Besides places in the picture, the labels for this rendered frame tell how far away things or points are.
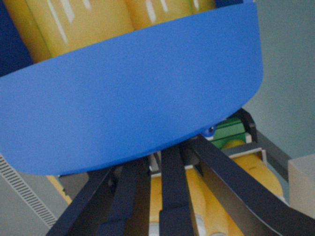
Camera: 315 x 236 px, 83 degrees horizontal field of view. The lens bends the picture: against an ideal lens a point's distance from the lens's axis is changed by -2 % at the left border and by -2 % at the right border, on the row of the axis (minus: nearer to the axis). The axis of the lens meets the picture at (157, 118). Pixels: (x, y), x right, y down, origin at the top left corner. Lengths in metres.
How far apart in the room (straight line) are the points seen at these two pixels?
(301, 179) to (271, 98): 1.20
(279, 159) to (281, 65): 1.07
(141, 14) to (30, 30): 0.10
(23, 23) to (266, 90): 1.50
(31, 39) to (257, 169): 0.40
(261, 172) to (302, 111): 1.41
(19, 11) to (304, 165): 0.49
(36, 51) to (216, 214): 0.40
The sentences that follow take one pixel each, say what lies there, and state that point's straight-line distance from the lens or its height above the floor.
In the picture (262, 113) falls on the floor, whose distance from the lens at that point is 1.62.
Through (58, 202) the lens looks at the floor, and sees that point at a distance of 2.12.
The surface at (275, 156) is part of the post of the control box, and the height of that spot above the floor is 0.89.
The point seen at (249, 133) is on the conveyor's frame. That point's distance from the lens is 0.54.
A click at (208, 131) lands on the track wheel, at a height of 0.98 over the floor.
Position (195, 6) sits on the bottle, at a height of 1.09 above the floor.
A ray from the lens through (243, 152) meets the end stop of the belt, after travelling 0.44.
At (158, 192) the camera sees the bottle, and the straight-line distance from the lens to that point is 0.41.
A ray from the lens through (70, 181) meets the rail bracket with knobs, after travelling 0.46.
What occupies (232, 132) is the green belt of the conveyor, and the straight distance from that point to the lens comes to 0.50.
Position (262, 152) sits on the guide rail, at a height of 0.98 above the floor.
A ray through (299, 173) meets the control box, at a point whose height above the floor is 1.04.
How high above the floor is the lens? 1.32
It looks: 69 degrees down
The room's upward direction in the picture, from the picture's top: 180 degrees clockwise
